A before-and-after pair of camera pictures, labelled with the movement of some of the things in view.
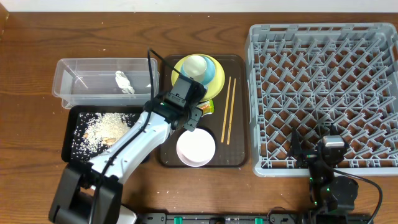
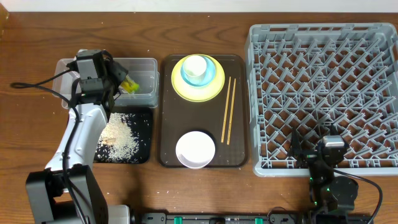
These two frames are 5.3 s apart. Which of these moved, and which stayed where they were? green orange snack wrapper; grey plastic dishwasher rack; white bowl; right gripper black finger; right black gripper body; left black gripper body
Moved: left black gripper body; green orange snack wrapper
Stayed: white bowl; right gripper black finger; right black gripper body; grey plastic dishwasher rack
